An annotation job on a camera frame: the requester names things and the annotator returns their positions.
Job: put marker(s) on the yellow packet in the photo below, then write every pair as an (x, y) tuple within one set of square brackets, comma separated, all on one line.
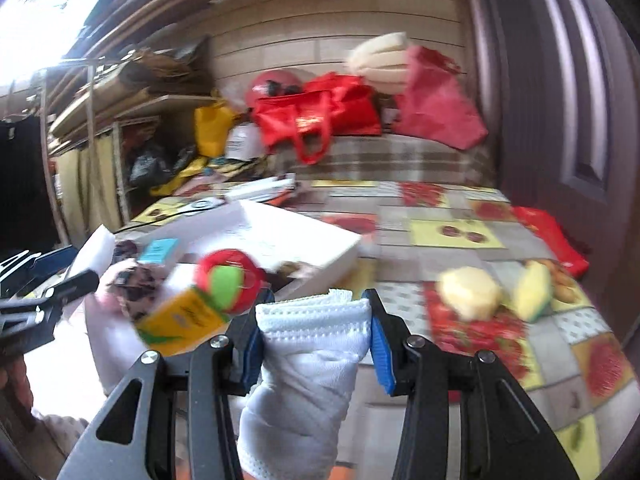
[(185, 320)]

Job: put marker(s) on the long white box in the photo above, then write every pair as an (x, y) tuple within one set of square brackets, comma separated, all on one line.
[(260, 189)]

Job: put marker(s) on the red tote bag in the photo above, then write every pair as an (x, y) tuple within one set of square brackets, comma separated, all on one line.
[(320, 110)]

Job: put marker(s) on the red green soft ball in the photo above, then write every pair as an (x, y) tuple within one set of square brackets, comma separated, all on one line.
[(227, 280)]

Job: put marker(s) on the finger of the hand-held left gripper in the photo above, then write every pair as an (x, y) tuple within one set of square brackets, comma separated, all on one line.
[(52, 260), (75, 285)]

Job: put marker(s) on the yellow bag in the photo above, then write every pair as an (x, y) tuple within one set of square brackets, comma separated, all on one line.
[(212, 130)]

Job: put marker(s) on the cream foam roll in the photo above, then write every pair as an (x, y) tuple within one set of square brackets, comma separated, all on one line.
[(380, 57)]

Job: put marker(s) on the storage shelf rack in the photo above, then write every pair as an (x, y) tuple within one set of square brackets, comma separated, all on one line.
[(100, 135)]

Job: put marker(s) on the pink red fabric bag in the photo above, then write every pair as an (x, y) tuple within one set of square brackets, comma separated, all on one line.
[(440, 105)]

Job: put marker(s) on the purple panelled door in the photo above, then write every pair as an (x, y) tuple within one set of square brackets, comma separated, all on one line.
[(550, 85)]

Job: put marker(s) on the white cardboard box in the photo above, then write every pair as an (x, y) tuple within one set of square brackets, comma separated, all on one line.
[(300, 240)]

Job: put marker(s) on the pink helmet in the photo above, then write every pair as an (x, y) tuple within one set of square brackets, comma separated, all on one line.
[(270, 82)]

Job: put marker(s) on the fruit printed tablecloth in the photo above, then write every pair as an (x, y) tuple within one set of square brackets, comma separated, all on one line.
[(450, 230)]

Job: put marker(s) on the red packet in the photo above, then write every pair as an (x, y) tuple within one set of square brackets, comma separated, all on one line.
[(550, 237)]

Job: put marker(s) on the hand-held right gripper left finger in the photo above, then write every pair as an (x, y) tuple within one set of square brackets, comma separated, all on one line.
[(252, 355)]

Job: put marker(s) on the plaid covered bench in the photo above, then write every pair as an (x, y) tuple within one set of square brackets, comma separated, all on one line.
[(400, 160)]

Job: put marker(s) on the white round charger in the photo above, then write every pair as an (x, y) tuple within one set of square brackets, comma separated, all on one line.
[(201, 206)]

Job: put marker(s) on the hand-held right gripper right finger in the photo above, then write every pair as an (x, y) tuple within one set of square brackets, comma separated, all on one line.
[(382, 355)]

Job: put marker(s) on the light blue small box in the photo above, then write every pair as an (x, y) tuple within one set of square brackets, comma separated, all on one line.
[(159, 251)]

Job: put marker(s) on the black plastic bag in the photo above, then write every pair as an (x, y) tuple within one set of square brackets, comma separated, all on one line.
[(150, 165)]

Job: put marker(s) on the pale yellow sponge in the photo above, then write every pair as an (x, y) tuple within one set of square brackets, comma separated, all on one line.
[(470, 292)]

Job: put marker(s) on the yellow cloth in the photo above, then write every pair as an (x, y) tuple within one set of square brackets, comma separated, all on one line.
[(182, 175)]

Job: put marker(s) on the yellow green sponge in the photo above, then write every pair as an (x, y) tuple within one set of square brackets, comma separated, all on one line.
[(534, 290)]

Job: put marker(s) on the brown cardboard pile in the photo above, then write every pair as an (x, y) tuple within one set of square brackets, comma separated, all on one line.
[(160, 65)]

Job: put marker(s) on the black white patterned cloth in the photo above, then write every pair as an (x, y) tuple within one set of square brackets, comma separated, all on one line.
[(140, 280)]

